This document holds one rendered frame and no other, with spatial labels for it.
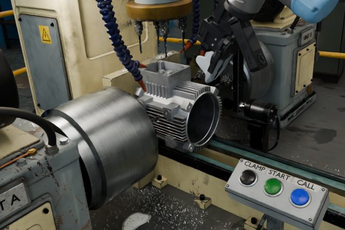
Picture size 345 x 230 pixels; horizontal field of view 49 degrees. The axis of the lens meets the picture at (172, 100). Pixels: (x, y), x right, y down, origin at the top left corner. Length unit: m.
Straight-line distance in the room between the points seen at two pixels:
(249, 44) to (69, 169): 0.44
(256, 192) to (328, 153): 0.68
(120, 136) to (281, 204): 0.35
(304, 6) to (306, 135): 0.81
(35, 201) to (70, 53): 0.52
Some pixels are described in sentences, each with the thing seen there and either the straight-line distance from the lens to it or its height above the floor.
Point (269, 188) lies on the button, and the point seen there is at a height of 1.07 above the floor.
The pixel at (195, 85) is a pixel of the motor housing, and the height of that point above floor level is 1.11.
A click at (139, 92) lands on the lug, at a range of 1.09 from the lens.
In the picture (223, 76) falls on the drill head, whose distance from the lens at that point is 1.21.
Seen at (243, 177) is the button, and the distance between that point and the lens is 0.73.
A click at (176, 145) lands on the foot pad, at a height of 0.96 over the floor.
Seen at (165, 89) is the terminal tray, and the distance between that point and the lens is 1.04.
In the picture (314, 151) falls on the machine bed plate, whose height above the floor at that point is 0.80.
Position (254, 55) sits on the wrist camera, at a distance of 0.82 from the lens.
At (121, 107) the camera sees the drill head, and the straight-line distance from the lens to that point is 0.85.
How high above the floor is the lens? 1.48
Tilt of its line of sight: 23 degrees down
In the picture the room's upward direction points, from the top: 4 degrees counter-clockwise
